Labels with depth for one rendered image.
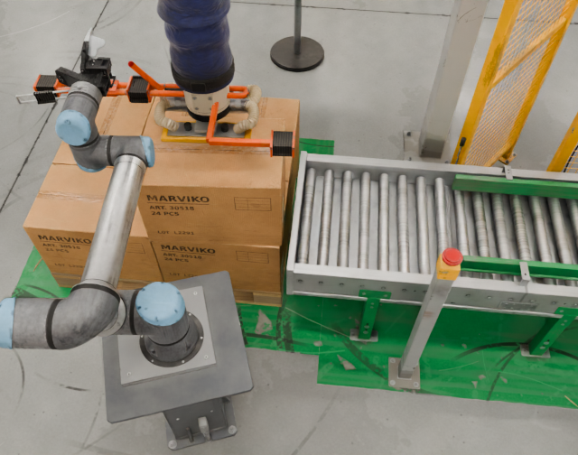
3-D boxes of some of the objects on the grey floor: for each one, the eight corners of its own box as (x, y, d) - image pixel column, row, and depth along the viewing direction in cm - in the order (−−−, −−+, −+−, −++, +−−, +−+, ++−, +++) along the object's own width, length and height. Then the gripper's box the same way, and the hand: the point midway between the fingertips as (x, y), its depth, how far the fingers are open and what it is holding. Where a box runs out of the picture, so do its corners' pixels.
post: (410, 366, 283) (459, 254, 202) (411, 380, 279) (461, 270, 198) (396, 366, 283) (440, 252, 203) (396, 378, 279) (441, 268, 199)
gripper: (112, 117, 174) (126, 75, 185) (95, 64, 158) (111, 21, 169) (84, 116, 174) (99, 74, 186) (63, 63, 158) (82, 20, 170)
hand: (96, 48), depth 178 cm, fingers open, 14 cm apart
